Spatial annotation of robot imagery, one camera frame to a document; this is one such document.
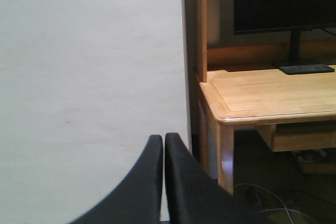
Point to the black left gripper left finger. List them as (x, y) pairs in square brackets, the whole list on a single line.
[(137, 199)]

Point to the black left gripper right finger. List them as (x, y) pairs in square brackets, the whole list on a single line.
[(192, 196)]

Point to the light wooden desk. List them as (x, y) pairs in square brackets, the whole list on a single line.
[(237, 88)]

